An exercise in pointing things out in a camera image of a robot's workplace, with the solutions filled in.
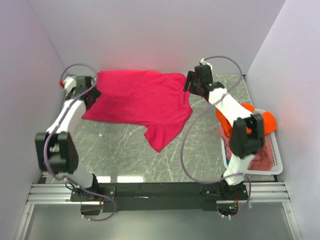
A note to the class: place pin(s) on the aluminium frame rail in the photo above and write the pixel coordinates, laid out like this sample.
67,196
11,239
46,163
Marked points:
58,194

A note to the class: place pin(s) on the magenta t shirt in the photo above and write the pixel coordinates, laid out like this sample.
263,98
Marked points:
143,97

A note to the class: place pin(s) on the black base beam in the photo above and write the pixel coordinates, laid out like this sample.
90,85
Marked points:
161,196

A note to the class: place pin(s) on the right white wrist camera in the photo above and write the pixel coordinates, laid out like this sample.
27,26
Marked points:
204,62

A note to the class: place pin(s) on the blue t shirt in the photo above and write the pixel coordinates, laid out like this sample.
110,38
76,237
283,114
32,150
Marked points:
228,155

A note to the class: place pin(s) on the white plastic laundry basket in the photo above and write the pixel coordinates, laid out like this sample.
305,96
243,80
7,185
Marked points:
270,126

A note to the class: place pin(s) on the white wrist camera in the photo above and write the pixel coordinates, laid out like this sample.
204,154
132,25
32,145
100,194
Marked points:
68,83
204,62

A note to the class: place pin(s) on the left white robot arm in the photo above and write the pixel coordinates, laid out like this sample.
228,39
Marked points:
56,151

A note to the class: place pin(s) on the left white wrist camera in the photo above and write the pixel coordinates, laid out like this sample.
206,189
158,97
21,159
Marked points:
68,83

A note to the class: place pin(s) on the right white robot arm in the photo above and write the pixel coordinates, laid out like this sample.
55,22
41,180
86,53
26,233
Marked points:
247,129

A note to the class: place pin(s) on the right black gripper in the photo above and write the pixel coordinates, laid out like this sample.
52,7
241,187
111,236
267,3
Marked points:
190,78

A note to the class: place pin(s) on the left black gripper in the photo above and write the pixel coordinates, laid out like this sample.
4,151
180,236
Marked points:
95,94

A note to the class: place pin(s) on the salmon pink t shirt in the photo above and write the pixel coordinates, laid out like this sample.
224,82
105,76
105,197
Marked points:
263,161

